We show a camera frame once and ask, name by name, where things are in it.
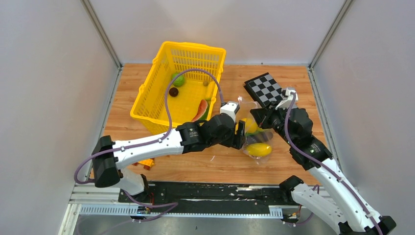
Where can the dark brown round fruit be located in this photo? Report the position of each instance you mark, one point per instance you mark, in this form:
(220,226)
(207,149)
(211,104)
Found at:
(173,92)

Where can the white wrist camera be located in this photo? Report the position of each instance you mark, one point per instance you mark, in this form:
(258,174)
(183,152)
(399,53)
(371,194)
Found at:
(231,108)
(290,96)

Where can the purple eggplant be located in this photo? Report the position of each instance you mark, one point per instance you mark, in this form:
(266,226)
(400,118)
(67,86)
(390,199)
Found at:
(260,137)

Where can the clear zip top bag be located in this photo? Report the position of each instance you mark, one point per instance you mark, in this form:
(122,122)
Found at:
(245,106)

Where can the yellow lemon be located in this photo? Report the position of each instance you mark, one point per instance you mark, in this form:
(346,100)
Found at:
(251,126)

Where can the black white chessboard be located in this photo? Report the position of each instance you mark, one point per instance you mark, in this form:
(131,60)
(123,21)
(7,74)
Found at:
(264,90)

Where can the yellow plastic basket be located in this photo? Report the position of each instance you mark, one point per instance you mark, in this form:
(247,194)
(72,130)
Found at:
(197,63)

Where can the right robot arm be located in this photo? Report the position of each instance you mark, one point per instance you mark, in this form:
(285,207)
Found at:
(347,213)

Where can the green round vegetable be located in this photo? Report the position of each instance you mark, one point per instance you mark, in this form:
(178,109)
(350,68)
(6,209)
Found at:
(178,80)

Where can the yellow toy car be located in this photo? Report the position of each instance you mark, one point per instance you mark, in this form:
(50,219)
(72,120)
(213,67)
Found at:
(147,164)

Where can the watermelon slice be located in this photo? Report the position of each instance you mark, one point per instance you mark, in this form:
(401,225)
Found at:
(202,112)

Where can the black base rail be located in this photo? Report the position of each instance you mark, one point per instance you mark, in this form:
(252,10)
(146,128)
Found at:
(185,199)

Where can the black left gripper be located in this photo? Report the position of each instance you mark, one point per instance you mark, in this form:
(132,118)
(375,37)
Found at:
(237,141)

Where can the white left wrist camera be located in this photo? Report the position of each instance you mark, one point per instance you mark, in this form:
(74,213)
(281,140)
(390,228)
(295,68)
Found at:
(231,108)

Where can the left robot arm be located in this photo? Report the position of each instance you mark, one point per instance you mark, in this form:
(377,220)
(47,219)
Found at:
(111,158)

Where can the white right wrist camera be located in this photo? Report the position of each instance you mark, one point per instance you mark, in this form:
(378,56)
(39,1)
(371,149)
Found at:
(290,96)

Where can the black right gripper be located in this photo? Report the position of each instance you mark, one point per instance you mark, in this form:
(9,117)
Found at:
(262,115)

